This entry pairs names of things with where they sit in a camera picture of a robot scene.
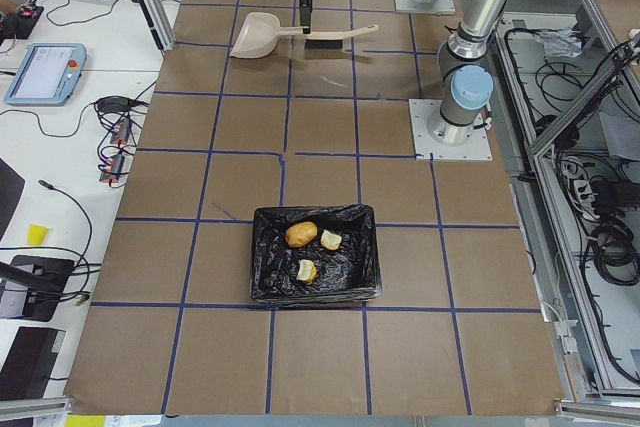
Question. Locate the golden crusty bread piece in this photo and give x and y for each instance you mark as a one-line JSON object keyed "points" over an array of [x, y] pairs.
{"points": [[307, 271]]}

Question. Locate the pale yellow bread piece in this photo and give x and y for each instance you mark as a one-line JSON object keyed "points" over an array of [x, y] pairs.
{"points": [[330, 240]]}

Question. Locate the black device with cables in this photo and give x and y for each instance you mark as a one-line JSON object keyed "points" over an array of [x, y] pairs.
{"points": [[32, 286]]}

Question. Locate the white hand brush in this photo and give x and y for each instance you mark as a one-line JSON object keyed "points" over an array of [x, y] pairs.
{"points": [[335, 40]]}

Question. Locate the white plastic dustpan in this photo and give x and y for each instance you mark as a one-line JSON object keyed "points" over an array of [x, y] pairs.
{"points": [[259, 35]]}

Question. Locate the near teach pendant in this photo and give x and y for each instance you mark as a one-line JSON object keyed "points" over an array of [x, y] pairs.
{"points": [[47, 75]]}

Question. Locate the black lined trash bin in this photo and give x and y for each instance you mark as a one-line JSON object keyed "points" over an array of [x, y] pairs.
{"points": [[351, 273]]}

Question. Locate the brown round bread roll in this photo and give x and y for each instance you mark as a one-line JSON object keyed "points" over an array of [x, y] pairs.
{"points": [[301, 234]]}

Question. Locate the yellow paper cup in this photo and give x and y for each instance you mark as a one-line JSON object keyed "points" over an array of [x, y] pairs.
{"points": [[37, 234]]}

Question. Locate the black box on desk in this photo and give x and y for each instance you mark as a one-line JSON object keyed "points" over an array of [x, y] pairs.
{"points": [[30, 361]]}

